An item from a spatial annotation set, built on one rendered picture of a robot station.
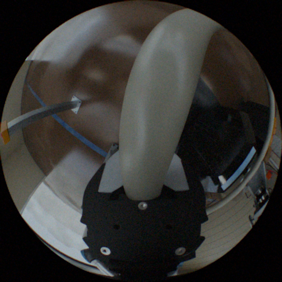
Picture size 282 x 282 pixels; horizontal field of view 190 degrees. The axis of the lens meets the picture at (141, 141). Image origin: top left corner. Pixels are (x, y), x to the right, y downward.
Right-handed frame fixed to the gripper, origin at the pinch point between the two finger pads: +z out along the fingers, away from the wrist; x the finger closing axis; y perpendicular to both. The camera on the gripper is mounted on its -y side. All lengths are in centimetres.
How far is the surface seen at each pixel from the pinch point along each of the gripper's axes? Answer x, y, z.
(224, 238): 374, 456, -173
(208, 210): 20.1, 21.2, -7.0
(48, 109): -88, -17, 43
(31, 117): -90, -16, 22
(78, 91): -81, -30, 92
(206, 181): 36, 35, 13
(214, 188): 40, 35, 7
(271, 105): 39.3, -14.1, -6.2
